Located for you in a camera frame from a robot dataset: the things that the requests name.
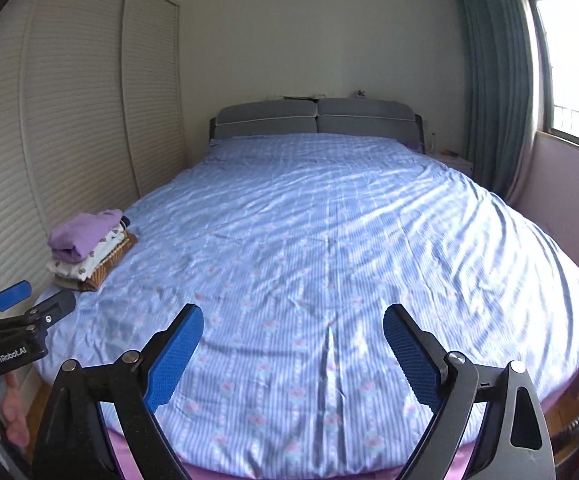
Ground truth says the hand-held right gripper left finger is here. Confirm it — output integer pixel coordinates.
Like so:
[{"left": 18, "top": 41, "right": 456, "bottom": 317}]
[{"left": 30, "top": 302, "right": 205, "bottom": 480}]

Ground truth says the purple sweater with green stripes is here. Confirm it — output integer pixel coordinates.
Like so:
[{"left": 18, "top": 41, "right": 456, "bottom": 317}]
[{"left": 48, "top": 209, "right": 124, "bottom": 264}]

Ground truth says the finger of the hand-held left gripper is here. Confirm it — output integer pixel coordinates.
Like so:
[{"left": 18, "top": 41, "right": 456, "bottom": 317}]
[
  {"left": 0, "top": 290, "right": 77, "bottom": 336},
  {"left": 0, "top": 281, "right": 33, "bottom": 322}
]

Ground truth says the white nightstand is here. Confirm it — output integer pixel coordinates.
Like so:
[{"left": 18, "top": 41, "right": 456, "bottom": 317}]
[{"left": 428, "top": 150, "right": 475, "bottom": 179}]

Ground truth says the bed with blue floral sheet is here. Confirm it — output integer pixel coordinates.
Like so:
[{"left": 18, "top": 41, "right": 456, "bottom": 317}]
[{"left": 34, "top": 134, "right": 579, "bottom": 472}]

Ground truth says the brown patterned folded garment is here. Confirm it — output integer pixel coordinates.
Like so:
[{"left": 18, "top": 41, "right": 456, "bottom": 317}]
[{"left": 77, "top": 232, "right": 139, "bottom": 292}]

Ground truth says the teal curtain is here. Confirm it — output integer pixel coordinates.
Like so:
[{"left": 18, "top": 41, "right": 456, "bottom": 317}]
[{"left": 451, "top": 0, "right": 556, "bottom": 202}]

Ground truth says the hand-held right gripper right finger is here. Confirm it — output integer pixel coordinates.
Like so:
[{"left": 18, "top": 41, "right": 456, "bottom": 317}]
[{"left": 383, "top": 302, "right": 557, "bottom": 480}]

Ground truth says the white printed folded garment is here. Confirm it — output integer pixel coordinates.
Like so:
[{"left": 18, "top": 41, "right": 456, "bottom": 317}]
[{"left": 46, "top": 225, "right": 128, "bottom": 282}]

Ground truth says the window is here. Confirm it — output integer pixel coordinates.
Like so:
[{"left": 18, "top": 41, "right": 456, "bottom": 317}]
[{"left": 523, "top": 0, "right": 579, "bottom": 155}]

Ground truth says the grey headboard cushion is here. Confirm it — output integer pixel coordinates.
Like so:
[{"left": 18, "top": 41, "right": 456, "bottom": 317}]
[
  {"left": 214, "top": 101, "right": 319, "bottom": 142},
  {"left": 316, "top": 98, "right": 415, "bottom": 144}
]

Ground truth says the person's left hand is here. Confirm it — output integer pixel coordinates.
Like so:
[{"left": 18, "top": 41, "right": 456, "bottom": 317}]
[{"left": 0, "top": 374, "right": 33, "bottom": 447}]

